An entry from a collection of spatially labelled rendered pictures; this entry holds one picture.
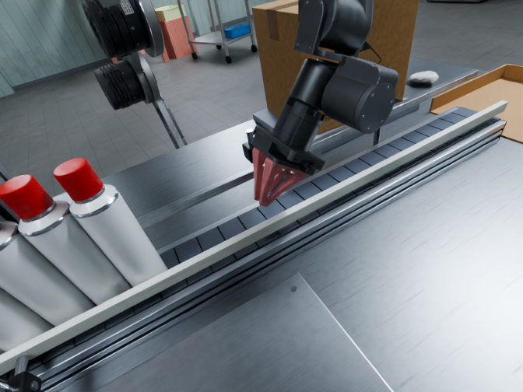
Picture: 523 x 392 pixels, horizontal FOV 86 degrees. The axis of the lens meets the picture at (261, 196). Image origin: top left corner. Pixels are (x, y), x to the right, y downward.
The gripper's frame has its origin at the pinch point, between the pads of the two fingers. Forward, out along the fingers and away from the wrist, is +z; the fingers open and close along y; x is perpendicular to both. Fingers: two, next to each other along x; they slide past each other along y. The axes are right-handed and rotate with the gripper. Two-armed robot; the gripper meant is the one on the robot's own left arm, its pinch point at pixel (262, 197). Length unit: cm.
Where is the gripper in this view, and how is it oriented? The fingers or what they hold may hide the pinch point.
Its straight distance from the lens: 42.5
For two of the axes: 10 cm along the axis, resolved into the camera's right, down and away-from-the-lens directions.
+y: 4.8, 4.9, -7.3
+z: -4.1, 8.6, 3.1
